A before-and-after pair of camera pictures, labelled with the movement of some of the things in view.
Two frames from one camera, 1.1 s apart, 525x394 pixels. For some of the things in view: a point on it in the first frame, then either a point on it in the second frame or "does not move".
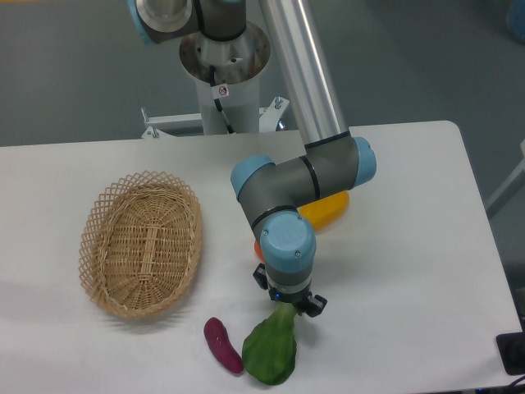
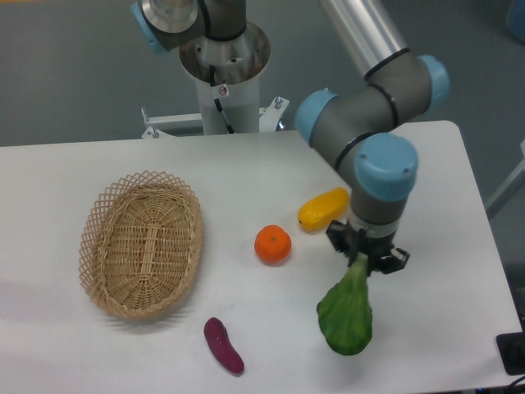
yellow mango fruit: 325,211 does not move
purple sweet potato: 216,336 does not move
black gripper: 315,305 to 347,241
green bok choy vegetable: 269,349 to 344,314
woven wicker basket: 140,245 does not move
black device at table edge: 512,349 does not move
